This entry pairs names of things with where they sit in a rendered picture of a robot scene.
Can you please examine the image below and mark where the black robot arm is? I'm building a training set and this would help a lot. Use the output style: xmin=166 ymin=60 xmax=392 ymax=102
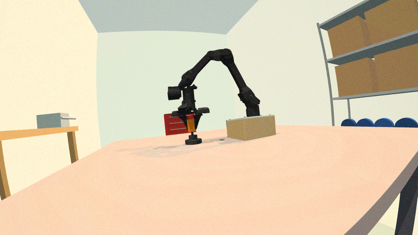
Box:
xmin=168 ymin=49 xmax=260 ymax=117

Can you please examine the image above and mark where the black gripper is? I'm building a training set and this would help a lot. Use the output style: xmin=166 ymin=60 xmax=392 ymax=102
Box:
xmin=171 ymin=98 xmax=210 ymax=130

